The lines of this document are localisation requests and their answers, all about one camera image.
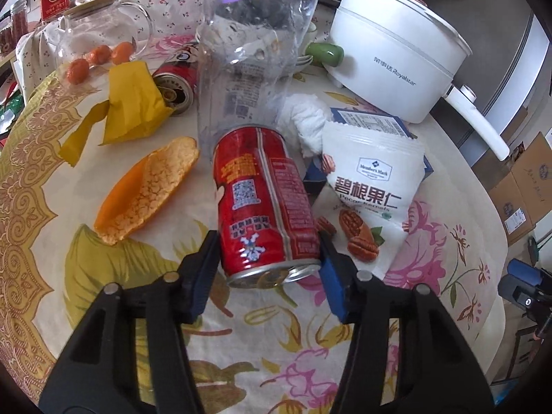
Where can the clear plastic water bottle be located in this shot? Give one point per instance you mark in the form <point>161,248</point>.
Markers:
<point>248,50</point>

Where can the white bowl with squash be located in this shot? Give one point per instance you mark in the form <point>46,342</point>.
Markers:
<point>323,53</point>

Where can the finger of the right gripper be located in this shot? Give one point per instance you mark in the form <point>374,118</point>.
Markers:
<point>522,295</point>
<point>534,276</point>

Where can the glass jar with cork lid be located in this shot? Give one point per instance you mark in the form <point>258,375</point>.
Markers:
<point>102,22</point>

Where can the white electric cooking pot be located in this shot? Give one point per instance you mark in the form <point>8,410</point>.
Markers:
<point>402,58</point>

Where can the cardboard box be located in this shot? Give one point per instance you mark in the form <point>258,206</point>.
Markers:
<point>512,209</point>
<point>532,173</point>

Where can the grey refrigerator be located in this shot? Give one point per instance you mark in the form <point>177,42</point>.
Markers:
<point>509,47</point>

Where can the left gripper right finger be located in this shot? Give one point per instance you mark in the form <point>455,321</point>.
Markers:
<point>437,370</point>

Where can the small orange tangerine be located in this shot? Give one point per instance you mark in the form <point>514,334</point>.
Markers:
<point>78,71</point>

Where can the lower cardboard box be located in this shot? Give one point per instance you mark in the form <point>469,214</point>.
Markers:
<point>512,209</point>

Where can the floral tablecloth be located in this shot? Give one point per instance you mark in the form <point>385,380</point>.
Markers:
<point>278,350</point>

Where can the yellow wrapper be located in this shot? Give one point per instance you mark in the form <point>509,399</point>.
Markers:
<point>135,109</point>

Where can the white nut snack packet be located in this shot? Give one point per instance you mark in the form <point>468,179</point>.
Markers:
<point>371,231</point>

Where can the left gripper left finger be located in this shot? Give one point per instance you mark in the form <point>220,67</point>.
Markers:
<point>97,371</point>

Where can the upper cardboard box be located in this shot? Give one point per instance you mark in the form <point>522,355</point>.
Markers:
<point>532,173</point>

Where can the white tissue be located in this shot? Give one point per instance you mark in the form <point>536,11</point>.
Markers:
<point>301,122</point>

